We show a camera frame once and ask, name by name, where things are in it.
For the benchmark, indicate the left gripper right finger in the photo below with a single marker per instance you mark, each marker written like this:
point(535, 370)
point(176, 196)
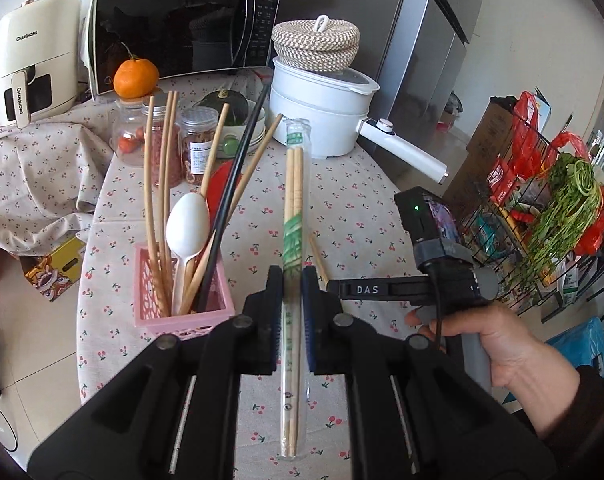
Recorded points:
point(319, 310)

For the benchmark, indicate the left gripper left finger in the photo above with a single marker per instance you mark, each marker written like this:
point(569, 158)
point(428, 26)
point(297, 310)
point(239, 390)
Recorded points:
point(259, 348)

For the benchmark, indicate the black chopstick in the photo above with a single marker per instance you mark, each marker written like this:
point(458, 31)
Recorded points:
point(318, 261)
point(199, 305)

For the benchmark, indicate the white plastic spoon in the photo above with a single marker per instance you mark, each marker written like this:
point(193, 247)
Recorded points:
point(186, 232)

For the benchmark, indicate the disposable chopsticks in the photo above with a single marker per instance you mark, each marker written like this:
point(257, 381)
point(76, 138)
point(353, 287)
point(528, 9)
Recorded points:
point(298, 132)

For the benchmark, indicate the long wooden chopstick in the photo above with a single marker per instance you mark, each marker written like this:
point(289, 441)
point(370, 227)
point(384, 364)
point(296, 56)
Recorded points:
point(152, 245)

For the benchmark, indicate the right forearm dark sleeve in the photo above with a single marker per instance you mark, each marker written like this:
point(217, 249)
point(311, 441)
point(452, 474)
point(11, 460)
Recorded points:
point(577, 442)

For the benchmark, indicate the right hand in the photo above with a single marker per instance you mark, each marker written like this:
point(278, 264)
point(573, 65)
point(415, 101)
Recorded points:
point(541, 379)

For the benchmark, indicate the brown cardboard box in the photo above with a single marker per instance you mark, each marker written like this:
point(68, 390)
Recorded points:
point(492, 134)

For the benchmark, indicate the wooden chopstick on table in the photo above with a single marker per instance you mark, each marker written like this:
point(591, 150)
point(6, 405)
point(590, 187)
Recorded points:
point(232, 204)

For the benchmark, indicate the green leafy vegetables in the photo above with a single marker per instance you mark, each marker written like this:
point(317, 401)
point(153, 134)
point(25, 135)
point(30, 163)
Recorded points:
point(575, 199)

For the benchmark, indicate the red plastic spoon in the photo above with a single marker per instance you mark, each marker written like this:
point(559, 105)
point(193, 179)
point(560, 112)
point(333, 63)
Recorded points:
point(216, 188)

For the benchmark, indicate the green jade ornament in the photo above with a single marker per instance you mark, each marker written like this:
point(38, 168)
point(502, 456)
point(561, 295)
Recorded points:
point(230, 146)

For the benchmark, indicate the stacked white plates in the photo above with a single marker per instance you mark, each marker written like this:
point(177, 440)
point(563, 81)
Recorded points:
point(238, 131)

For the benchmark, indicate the white electric cooking pot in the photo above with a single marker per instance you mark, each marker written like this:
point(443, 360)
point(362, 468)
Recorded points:
point(336, 105)

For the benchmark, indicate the labelled snack jar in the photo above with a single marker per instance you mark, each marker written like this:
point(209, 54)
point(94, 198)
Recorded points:
point(197, 128)

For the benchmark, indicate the dark green squash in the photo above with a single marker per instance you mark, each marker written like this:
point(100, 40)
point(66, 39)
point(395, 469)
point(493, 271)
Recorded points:
point(238, 107)

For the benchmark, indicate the yellow printed cardboard box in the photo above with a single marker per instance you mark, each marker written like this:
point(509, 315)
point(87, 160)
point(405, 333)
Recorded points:
point(55, 273)

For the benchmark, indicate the glass jar with tomatoes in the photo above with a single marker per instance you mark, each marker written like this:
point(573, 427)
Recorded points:
point(127, 131)

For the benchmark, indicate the goji berry jar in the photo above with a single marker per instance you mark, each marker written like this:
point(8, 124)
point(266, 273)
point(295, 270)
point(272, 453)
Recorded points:
point(176, 165)

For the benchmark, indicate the grey refrigerator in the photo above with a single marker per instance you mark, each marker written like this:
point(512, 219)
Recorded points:
point(413, 48)

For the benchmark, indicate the orange tangerine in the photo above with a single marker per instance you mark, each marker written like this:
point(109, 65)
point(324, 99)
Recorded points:
point(136, 77)

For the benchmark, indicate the black microwave oven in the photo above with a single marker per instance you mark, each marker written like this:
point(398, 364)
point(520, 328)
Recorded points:
point(180, 37)

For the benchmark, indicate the cream air fryer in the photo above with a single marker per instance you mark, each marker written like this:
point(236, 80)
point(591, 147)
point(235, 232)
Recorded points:
point(38, 61)

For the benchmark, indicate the black wire rack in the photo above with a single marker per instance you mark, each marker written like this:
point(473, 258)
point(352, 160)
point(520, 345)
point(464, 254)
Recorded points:
point(531, 210)

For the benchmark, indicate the woven rope basket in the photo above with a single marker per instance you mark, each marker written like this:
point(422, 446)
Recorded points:
point(323, 45)

